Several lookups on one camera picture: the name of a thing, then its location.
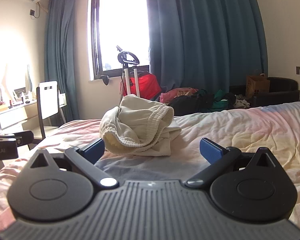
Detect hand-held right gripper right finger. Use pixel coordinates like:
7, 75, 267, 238
185, 137, 285, 188

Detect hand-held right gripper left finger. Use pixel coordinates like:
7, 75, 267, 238
22, 137, 119, 190

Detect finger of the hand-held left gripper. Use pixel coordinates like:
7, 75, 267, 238
13, 129, 34, 147

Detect cream pants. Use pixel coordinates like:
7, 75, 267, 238
100, 94, 182, 157

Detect white dresser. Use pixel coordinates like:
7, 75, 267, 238
0, 100, 38, 131

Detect bed with pastel sheet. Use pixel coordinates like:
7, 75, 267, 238
0, 101, 300, 233

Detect group of cosmetic bottles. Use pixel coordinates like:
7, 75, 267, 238
11, 90, 36, 106

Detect white chair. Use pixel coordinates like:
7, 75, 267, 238
36, 81, 65, 140

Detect green garment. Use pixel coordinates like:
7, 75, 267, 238
210, 89, 237, 110

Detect black garment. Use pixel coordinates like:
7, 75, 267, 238
167, 90, 215, 117

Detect white patterned cloth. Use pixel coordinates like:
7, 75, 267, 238
234, 99, 251, 108

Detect vanity mirror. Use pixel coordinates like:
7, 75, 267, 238
4, 62, 32, 98

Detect pink garment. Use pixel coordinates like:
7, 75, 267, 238
160, 87, 199, 104

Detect brown cardboard box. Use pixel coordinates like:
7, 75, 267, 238
245, 74, 270, 98

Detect red bag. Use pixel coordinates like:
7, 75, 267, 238
120, 72, 162, 100

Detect narrow blue curtain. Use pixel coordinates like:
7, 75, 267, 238
44, 0, 93, 128

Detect black armchair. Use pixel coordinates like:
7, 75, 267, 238
230, 77, 300, 108

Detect wide blue curtain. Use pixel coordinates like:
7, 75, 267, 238
142, 0, 269, 101

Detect dark framed window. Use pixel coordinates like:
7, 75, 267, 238
89, 0, 150, 81

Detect black wall plug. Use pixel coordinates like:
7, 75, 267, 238
29, 4, 40, 19

